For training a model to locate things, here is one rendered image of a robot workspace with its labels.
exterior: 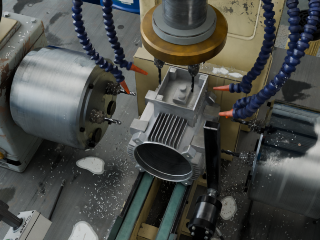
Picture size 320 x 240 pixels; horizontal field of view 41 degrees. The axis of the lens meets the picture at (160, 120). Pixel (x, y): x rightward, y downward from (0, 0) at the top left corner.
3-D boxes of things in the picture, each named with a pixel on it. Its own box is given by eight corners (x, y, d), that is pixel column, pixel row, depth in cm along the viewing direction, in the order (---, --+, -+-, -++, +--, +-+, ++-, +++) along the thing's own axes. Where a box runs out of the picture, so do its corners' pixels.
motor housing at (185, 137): (155, 116, 127) (153, 71, 112) (218, 134, 123) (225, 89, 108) (129, 172, 116) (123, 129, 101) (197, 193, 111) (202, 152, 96)
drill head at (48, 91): (27, 77, 139) (4, 14, 119) (134, 105, 131) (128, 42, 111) (-17, 137, 124) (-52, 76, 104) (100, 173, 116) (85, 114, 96)
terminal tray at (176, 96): (168, 85, 114) (168, 65, 108) (207, 95, 112) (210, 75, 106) (153, 118, 107) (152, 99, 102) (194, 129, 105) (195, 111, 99)
